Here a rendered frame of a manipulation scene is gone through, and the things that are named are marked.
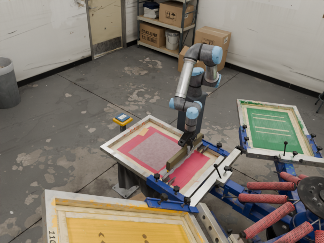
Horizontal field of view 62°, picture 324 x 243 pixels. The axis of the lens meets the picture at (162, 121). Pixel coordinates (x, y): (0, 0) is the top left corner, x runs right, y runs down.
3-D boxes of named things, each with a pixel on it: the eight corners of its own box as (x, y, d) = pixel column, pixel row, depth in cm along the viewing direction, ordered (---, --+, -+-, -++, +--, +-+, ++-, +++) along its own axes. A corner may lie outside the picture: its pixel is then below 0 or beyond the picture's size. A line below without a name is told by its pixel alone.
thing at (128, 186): (118, 188, 234) (116, 152, 209) (121, 185, 236) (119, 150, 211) (160, 218, 212) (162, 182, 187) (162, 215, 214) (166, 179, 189)
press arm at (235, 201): (142, 154, 222) (142, 148, 218) (147, 150, 226) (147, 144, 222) (296, 248, 163) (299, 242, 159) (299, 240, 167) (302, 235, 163)
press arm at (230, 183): (215, 184, 183) (217, 179, 180) (220, 179, 186) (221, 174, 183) (239, 198, 174) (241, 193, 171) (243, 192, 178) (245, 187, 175)
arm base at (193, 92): (192, 87, 247) (193, 77, 241) (205, 93, 239) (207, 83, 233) (181, 92, 238) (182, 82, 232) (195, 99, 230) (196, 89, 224)
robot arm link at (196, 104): (188, 97, 187) (183, 105, 179) (203, 101, 184) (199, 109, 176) (186, 107, 192) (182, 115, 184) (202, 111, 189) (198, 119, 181)
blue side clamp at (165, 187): (146, 183, 186) (146, 177, 182) (150, 180, 190) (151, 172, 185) (181, 208, 172) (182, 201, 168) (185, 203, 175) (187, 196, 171)
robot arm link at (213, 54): (205, 74, 234) (202, 39, 182) (222, 78, 230) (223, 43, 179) (201, 87, 231) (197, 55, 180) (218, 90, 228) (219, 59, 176)
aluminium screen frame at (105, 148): (100, 150, 209) (100, 146, 207) (149, 117, 247) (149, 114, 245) (183, 206, 172) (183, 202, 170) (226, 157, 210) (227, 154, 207)
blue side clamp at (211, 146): (190, 144, 222) (191, 137, 218) (194, 141, 226) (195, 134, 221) (222, 161, 208) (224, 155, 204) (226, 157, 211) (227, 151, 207)
